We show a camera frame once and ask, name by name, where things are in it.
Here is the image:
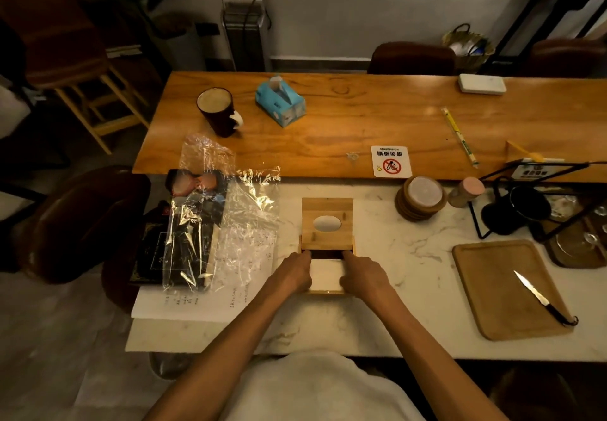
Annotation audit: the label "person's left hand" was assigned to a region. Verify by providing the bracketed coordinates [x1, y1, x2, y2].
[273, 250, 313, 296]

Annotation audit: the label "person's right hand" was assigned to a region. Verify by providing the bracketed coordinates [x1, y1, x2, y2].
[339, 250, 395, 301]

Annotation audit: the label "wooden lid with oval hole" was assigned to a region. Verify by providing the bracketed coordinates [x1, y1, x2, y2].
[302, 197, 355, 251]

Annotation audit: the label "wooden tissue box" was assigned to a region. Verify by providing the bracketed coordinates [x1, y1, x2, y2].
[298, 236, 357, 296]

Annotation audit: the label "person's left forearm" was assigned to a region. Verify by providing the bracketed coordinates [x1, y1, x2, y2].
[142, 279, 304, 421]

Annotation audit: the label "person's right forearm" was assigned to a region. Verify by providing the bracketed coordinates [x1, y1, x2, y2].
[366, 284, 509, 421]

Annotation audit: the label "white tissues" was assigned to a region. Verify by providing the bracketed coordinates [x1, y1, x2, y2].
[308, 259, 347, 292]

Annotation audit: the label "crinkled clear plastic bag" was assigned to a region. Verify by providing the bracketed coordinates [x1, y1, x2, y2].
[211, 166, 282, 294]

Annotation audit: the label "stack of wooden coasters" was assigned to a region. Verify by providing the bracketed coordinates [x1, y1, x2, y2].
[394, 175, 448, 222]

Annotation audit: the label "white no-smoking sign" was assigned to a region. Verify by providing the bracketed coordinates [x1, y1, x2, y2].
[371, 145, 413, 179]

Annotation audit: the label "white printed paper sheet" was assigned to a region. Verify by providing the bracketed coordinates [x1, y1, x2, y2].
[131, 226, 279, 325]

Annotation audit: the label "person's white shirt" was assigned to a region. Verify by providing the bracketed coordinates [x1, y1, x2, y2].
[218, 350, 426, 421]

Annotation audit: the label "small jar with pink lid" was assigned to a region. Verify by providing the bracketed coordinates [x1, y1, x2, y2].
[447, 177, 486, 209]

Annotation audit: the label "black printed package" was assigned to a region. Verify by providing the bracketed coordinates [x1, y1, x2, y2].
[129, 168, 229, 289]

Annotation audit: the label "black cup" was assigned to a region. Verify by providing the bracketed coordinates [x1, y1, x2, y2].
[508, 185, 553, 222]
[480, 201, 523, 237]

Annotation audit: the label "wooden serving tray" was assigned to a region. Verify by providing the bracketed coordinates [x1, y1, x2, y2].
[451, 239, 576, 342]

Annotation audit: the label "blue tissue packet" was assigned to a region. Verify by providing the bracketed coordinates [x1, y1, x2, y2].
[255, 76, 307, 128]

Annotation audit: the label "yellow wrapped chopsticks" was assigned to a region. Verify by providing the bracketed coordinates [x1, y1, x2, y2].
[440, 107, 480, 169]

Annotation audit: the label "dark mug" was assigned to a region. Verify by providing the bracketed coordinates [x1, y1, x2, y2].
[197, 87, 244, 139]

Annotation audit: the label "triangular wooden sign stand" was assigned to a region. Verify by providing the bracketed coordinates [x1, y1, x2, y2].
[505, 140, 566, 181]

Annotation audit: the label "brown padded chair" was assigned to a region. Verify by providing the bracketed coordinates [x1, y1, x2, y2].
[367, 41, 457, 76]
[519, 38, 607, 79]

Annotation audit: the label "white flat box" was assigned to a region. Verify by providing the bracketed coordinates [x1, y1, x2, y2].
[457, 73, 507, 96]

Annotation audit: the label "brown leather chair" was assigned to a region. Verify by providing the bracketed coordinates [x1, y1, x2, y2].
[21, 165, 152, 286]

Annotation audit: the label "round tray with glasses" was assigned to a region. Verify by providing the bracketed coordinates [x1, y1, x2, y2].
[542, 188, 607, 270]

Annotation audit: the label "grey standing heater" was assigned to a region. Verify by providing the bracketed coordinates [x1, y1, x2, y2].
[220, 0, 272, 73]

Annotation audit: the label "woven basket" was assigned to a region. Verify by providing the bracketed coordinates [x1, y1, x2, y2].
[441, 23, 496, 74]

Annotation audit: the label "black metal shelf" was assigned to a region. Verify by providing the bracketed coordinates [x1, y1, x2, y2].
[492, 0, 607, 64]

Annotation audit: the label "wooden bar stool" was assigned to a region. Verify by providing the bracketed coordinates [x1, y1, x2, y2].
[0, 0, 150, 155]

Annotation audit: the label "black-handled knife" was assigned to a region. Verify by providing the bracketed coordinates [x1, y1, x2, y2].
[513, 270, 579, 328]

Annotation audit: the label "black wire rack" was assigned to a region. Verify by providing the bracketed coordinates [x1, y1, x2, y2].
[467, 162, 607, 242]

